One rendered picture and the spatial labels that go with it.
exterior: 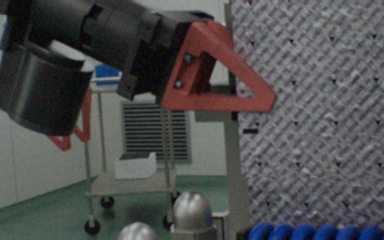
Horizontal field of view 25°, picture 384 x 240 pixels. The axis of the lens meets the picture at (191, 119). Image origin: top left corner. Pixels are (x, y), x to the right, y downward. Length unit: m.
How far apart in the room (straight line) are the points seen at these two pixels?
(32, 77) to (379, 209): 0.28
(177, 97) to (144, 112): 6.37
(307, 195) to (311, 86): 0.08
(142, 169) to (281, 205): 5.02
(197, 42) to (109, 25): 0.07
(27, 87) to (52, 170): 6.00
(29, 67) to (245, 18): 0.18
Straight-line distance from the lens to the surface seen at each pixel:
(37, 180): 6.54
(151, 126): 6.98
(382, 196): 0.61
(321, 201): 0.62
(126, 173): 5.67
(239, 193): 0.73
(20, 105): 0.69
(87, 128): 1.29
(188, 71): 0.63
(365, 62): 0.60
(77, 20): 0.66
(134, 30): 0.63
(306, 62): 0.61
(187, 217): 0.57
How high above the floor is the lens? 1.18
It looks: 6 degrees down
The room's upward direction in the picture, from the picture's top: 4 degrees counter-clockwise
